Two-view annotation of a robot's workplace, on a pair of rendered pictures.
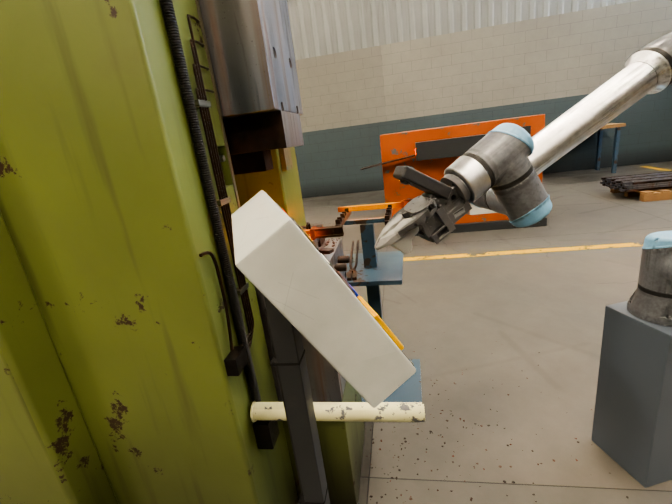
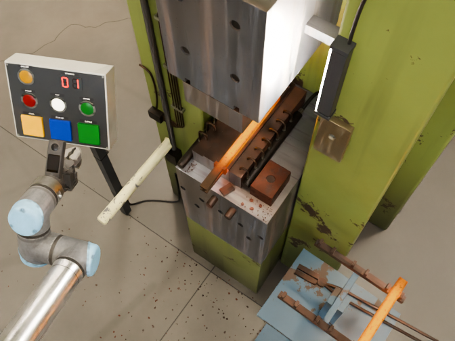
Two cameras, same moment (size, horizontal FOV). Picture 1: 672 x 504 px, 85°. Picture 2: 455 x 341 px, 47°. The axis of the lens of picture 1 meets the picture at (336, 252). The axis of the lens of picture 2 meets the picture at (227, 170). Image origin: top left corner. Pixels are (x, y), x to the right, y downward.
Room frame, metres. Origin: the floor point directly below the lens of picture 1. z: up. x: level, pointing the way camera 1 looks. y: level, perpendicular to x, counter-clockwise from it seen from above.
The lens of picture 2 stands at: (1.50, -0.65, 2.52)
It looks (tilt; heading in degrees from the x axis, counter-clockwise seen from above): 63 degrees down; 115
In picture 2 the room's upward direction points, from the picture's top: 1 degrees counter-clockwise
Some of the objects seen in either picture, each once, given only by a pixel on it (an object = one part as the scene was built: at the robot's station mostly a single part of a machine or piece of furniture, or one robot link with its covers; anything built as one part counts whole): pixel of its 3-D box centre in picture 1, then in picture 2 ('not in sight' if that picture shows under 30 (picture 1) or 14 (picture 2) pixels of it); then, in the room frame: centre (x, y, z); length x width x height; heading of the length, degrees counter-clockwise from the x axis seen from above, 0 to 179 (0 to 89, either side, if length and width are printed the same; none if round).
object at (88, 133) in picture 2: not in sight; (89, 133); (0.68, 0.00, 1.01); 0.07 x 0.05 x 0.07; 14
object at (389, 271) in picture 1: (371, 267); (328, 314); (1.65, -0.16, 0.67); 0.40 x 0.30 x 0.02; 167
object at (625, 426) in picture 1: (651, 388); not in sight; (1.05, -1.05, 0.30); 0.22 x 0.22 x 0.60; 9
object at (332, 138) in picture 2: (284, 147); (332, 138); (1.45, 0.14, 1.27); 0.09 x 0.02 x 0.17; 169
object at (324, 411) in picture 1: (335, 411); (137, 180); (0.76, 0.05, 0.62); 0.44 x 0.05 x 0.05; 79
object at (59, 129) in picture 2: not in sight; (61, 129); (0.58, -0.02, 1.01); 0.07 x 0.05 x 0.07; 14
